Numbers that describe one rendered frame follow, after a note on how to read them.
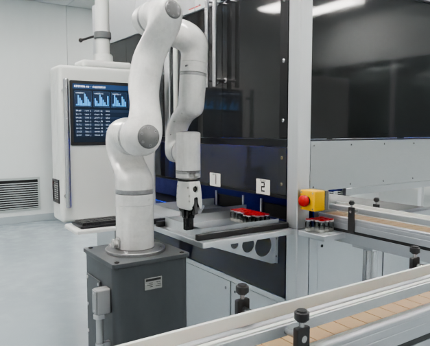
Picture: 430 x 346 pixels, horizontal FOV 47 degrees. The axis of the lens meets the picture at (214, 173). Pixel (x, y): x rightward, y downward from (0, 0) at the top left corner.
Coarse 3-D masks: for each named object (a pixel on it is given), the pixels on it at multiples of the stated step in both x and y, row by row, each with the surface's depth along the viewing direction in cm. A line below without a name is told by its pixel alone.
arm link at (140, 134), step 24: (168, 0) 146; (144, 24) 154; (168, 24) 147; (144, 48) 149; (168, 48) 153; (144, 72) 150; (144, 96) 148; (144, 120) 145; (120, 144) 149; (144, 144) 144
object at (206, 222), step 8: (176, 216) 187; (200, 216) 194; (208, 216) 196; (216, 216) 198; (224, 216) 200; (168, 224) 183; (176, 224) 178; (200, 224) 188; (208, 224) 188; (216, 224) 188; (224, 224) 188; (232, 224) 171; (240, 224) 173; (248, 224) 175; (256, 224) 177; (264, 224) 179; (184, 232) 173; (192, 232) 169; (200, 232) 164; (208, 232) 165
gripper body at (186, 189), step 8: (184, 184) 164; (192, 184) 162; (184, 192) 164; (192, 192) 162; (200, 192) 164; (176, 200) 169; (184, 200) 164; (192, 200) 162; (200, 200) 164; (184, 208) 165; (192, 208) 166; (200, 208) 164
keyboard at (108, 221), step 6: (108, 216) 236; (114, 216) 235; (72, 222) 228; (78, 222) 223; (84, 222) 220; (90, 222) 220; (96, 222) 222; (102, 222) 223; (108, 222) 225; (114, 222) 226; (84, 228) 218; (90, 228) 219
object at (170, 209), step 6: (210, 198) 237; (156, 204) 221; (162, 204) 222; (168, 204) 224; (174, 204) 226; (204, 204) 235; (210, 204) 237; (156, 210) 215; (162, 210) 211; (168, 210) 206; (174, 210) 202; (204, 210) 205; (210, 210) 206; (216, 210) 208; (222, 210) 210; (168, 216) 206
